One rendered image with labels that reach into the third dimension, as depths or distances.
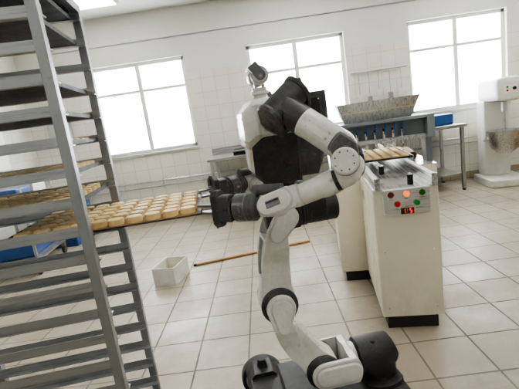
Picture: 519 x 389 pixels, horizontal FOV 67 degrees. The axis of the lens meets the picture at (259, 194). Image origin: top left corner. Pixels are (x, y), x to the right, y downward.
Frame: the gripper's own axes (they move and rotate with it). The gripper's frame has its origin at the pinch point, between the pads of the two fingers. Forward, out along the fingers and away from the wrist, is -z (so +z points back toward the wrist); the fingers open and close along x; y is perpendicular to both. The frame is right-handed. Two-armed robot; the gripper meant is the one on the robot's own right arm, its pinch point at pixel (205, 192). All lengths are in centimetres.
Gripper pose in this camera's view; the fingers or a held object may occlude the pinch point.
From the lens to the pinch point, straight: 160.3
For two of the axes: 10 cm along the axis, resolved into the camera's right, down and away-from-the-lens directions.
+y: 6.2, 0.7, -7.8
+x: -1.3, -9.7, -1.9
